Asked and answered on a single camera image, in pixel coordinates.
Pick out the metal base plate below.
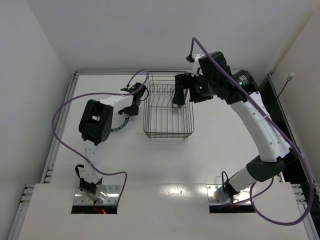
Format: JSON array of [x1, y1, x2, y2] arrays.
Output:
[[206, 184, 251, 206], [73, 184, 120, 207]]

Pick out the black wire white connector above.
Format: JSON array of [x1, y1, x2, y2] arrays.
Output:
[[275, 72, 295, 101]]

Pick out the white plate green lettered rim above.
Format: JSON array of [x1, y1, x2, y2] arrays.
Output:
[[110, 116, 130, 132]]

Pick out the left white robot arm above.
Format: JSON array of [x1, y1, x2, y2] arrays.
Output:
[[76, 82, 147, 196]]

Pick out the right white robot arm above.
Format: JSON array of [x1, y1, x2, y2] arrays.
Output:
[[172, 51, 292, 199]]

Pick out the white plate red characters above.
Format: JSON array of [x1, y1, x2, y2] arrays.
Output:
[[172, 88, 189, 108]]

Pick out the metal wire dish rack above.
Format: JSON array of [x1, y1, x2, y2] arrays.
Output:
[[142, 70, 195, 140]]

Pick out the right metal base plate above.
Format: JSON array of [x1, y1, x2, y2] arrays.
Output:
[[206, 184, 251, 206]]

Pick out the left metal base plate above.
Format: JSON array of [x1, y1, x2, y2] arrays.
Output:
[[73, 184, 120, 207]]

